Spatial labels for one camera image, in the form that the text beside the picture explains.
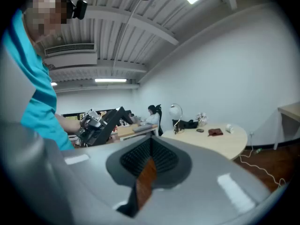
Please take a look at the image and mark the grey laptop sleeve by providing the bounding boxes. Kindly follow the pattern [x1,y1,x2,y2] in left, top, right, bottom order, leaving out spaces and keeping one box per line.
[132,125,153,133]

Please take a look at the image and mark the white globe desk lamp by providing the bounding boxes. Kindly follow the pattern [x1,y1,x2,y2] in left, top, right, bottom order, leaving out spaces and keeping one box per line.
[169,103,185,134]

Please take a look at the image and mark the person's teal shirt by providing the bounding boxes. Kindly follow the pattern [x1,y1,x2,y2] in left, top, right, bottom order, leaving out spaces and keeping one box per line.
[2,8,75,151]

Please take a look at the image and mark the long wooden desk white legs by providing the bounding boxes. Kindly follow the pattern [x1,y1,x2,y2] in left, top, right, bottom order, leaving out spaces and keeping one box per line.
[116,123,159,142]

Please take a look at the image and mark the black bag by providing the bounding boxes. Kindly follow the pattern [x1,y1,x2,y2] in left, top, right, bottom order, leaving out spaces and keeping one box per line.
[172,119,199,129]

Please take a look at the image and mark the person's head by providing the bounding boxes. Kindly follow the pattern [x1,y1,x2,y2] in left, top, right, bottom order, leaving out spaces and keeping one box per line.
[22,0,75,53]

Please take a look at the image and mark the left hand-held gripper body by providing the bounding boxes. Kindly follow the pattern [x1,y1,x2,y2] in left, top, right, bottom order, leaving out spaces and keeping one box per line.
[75,108,108,147]

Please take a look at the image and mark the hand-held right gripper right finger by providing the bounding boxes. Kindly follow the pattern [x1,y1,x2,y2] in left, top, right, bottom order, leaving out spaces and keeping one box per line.
[131,136,274,225]

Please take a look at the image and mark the ceiling light tube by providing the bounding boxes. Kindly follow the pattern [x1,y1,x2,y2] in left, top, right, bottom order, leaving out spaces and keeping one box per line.
[94,78,128,83]

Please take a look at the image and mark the white floor cable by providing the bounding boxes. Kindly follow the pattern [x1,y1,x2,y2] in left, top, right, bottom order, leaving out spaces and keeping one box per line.
[238,135,287,190]

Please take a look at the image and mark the black headrest office chair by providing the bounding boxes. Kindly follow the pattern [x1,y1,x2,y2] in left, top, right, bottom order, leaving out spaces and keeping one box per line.
[155,104,164,137]

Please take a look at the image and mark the small wooden desk white legs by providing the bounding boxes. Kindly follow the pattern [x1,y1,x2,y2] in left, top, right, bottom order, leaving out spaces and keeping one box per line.
[273,102,300,150]

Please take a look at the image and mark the person's left forearm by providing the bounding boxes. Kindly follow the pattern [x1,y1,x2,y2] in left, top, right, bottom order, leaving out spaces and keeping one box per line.
[55,113,83,134]

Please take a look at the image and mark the black rectangular box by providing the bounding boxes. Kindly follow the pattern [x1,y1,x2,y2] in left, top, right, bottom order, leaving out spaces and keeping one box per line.
[92,106,134,147]

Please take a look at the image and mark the ceiling air conditioner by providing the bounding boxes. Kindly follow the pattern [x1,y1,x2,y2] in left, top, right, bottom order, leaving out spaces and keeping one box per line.
[43,43,98,68]

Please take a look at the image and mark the black head-worn camera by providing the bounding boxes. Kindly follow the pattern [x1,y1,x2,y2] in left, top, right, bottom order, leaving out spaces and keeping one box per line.
[50,0,88,20]

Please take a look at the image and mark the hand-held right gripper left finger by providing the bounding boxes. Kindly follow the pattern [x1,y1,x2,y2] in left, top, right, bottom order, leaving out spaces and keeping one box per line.
[0,47,152,225]

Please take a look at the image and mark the white ceiling conduit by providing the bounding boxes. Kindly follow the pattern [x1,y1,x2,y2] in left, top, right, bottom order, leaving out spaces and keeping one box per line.
[112,0,142,73]

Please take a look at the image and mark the brown leather pouch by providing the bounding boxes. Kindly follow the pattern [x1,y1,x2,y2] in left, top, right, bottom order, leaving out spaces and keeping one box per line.
[207,128,224,137]

